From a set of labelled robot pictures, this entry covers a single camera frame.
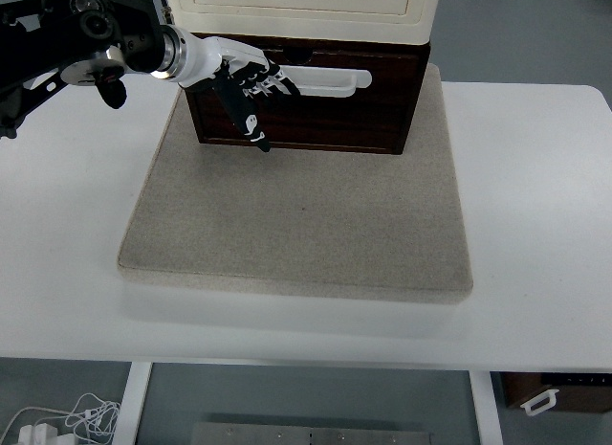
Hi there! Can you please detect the grey beige square mat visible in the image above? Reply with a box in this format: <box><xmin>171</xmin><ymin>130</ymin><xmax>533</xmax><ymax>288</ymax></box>
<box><xmin>117</xmin><ymin>64</ymin><xmax>475</xmax><ymax>306</ymax></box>

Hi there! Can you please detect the dark brown wooden drawer housing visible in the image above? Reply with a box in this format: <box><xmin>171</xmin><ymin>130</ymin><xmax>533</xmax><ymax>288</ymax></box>
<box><xmin>181</xmin><ymin>32</ymin><xmax>434</xmax><ymax>157</ymax></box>

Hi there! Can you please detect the white table leg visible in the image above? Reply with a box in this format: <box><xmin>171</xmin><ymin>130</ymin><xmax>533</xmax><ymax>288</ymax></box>
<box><xmin>114</xmin><ymin>362</ymin><xmax>154</xmax><ymax>445</ymax></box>
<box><xmin>468</xmin><ymin>370</ymin><xmax>505</xmax><ymax>445</ymax></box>

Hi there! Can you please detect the cream plastic cabinet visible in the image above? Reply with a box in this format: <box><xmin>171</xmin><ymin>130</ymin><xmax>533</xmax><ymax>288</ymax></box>
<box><xmin>162</xmin><ymin>0</ymin><xmax>440</xmax><ymax>47</ymax></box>

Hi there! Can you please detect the black flat device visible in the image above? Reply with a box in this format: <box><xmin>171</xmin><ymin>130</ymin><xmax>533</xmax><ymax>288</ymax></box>
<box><xmin>540</xmin><ymin>371</ymin><xmax>612</xmax><ymax>387</ymax></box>

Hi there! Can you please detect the white power adapter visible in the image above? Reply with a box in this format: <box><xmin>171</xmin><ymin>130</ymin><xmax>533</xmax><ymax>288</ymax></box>
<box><xmin>17</xmin><ymin>423</ymin><xmax>59</xmax><ymax>445</ymax></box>

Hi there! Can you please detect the white drawer handle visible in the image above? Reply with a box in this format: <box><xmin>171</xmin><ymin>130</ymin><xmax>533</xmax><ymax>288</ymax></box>
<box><xmin>281</xmin><ymin>65</ymin><xmax>373</xmax><ymax>100</ymax></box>

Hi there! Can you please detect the brown wooden box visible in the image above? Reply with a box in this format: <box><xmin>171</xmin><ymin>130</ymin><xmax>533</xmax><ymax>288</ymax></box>
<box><xmin>499</xmin><ymin>371</ymin><xmax>612</xmax><ymax>415</ymax></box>

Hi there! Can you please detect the white handle on brown box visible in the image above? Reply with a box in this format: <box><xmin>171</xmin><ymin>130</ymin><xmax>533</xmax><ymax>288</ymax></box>
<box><xmin>519</xmin><ymin>388</ymin><xmax>561</xmax><ymax>417</ymax></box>

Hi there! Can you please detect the white cable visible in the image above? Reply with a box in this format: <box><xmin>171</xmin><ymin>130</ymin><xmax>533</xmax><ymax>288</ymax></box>
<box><xmin>0</xmin><ymin>392</ymin><xmax>122</xmax><ymax>445</ymax></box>

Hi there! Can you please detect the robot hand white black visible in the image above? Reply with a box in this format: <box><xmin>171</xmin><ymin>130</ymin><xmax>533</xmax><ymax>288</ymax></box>
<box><xmin>176</xmin><ymin>27</ymin><xmax>303</xmax><ymax>154</ymax></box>

